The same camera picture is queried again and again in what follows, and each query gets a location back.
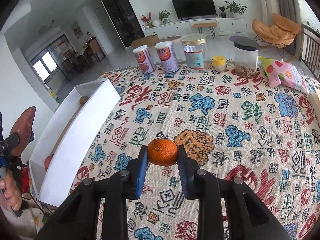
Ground purple sweet potato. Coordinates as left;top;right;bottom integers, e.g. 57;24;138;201
10;106;36;156

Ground red apple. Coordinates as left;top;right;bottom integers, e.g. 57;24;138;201
44;155;53;170

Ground person's left hand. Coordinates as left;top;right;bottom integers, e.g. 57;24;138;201
0;170;22;211

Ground white cardboard box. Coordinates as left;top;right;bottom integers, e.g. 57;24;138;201
29;78;120;208

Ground green yellow pear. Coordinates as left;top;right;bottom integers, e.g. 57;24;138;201
79;96;89;105

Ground purple porridge can left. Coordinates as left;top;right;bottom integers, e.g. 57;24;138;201
132;45;156;74

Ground thick paperback book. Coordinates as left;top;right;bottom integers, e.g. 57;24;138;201
308;89;320;122

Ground pile of dried nuts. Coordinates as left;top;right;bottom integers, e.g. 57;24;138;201
235;66;256;79

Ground pink snack bag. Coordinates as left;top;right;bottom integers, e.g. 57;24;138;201
259;56;310;94

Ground brown cardboard box on floor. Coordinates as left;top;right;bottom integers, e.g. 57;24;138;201
131;34;159;49

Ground small yellow lid jar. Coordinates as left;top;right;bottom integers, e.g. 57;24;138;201
212;55;226;72

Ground red flower vase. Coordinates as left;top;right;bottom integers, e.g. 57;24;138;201
140;12;153;28

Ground clear container black lid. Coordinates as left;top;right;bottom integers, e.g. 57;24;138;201
234;36;259;72

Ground wooden dining chair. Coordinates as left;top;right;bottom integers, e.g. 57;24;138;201
299;24;320;80

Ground glass jar gold lid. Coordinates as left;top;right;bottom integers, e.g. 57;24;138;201
181;33;207;73

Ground orange lounge chair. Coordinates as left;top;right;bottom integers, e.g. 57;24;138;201
252;13;301;48

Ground white tv cabinet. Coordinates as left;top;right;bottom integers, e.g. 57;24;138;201
143;18;248;38

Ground small wooden bench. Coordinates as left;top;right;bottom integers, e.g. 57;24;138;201
191;22;219;40

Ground green potted plant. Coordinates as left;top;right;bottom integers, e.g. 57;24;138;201
225;1;247;18

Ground black flat television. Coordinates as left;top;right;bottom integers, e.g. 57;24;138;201
172;0;216;20

